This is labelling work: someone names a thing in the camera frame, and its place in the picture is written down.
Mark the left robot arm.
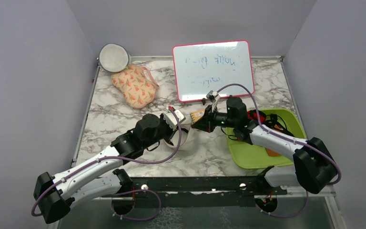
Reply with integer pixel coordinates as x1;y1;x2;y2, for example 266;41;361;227
31;110;185;224

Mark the green plastic tray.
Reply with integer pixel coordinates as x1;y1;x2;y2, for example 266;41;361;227
224;108;306;169

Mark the red and black bra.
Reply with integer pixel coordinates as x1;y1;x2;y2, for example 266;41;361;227
247;110;289;131

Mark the purple cable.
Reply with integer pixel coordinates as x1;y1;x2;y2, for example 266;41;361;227
31;107;183;218
216;83;342;186

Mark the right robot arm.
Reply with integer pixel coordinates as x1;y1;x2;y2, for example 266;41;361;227
191;96;340;194

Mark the pink framed whiteboard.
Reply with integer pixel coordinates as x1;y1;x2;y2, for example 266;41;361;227
173;40;255;102

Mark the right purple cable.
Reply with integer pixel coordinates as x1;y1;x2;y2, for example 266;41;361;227
216;83;342;186

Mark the grey rimmed mesh laundry bag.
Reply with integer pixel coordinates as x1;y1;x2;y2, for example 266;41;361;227
98;43;132;73

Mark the peach floral bra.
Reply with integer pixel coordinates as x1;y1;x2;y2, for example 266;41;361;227
111;64;159;109

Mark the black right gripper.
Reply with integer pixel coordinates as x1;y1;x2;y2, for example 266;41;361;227
192;104;237;133

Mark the black mounting rail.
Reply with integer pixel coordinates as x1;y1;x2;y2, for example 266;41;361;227
108;176;287;208

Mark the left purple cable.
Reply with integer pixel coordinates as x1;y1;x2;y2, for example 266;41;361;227
31;107;183;218

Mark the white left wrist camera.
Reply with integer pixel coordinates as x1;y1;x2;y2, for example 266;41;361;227
163;109;186;130

